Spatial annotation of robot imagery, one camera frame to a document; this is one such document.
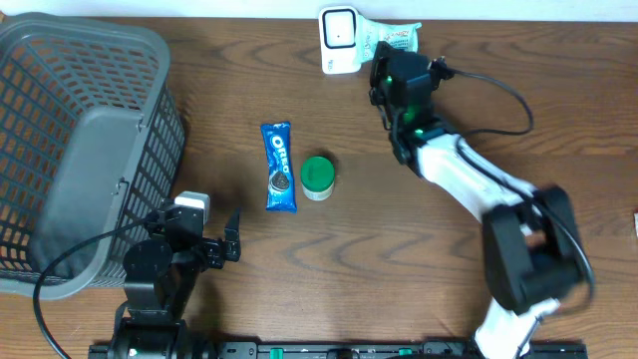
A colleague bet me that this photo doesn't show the left black cable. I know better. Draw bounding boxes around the left black cable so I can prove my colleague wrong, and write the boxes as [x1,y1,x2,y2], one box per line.
[32,213,160,359]

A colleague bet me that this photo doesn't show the blue Oreo cookie pack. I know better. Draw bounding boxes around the blue Oreo cookie pack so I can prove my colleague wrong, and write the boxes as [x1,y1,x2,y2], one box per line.
[260,122,297,213]

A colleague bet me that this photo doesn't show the green lid jar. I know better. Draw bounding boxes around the green lid jar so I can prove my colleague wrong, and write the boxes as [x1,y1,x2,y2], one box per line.
[300,156,336,201]

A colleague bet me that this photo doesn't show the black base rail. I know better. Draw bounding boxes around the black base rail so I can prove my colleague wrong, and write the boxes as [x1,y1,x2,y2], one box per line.
[88,340,589,359]

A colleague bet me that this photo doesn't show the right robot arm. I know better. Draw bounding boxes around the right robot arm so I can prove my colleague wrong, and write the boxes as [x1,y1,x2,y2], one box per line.
[369,41,595,358]

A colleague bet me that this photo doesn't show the grey plastic basket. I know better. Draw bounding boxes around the grey plastic basket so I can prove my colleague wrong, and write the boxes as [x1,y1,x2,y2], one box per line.
[1,13,185,300]

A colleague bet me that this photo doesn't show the white barcode scanner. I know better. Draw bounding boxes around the white barcode scanner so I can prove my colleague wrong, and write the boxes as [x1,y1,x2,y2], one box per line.
[318,6,361,75]

